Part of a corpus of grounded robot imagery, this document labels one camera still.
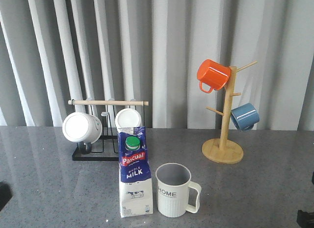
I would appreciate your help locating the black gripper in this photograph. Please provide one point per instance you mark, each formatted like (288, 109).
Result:
(5, 194)
(305, 219)

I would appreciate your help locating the blue white milk carton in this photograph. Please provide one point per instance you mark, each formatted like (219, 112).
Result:
(135, 179)

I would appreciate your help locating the white HOME mug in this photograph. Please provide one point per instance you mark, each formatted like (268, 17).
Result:
(173, 188)

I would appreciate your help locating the white smooth mug on rack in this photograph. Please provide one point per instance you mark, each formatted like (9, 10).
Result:
(82, 127)

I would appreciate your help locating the wooden mug tree stand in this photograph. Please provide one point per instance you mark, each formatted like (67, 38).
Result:
(221, 150)

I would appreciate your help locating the blue mug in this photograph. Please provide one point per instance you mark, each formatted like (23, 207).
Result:
(244, 117)

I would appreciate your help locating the white ribbed mug on rack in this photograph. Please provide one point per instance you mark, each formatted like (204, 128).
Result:
(128, 118)

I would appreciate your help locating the grey white curtain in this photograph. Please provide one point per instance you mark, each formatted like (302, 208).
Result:
(52, 51)

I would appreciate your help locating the orange mug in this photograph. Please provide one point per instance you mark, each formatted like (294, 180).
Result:
(212, 76)

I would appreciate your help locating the black wire mug rack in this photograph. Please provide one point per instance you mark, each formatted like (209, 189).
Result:
(106, 147)

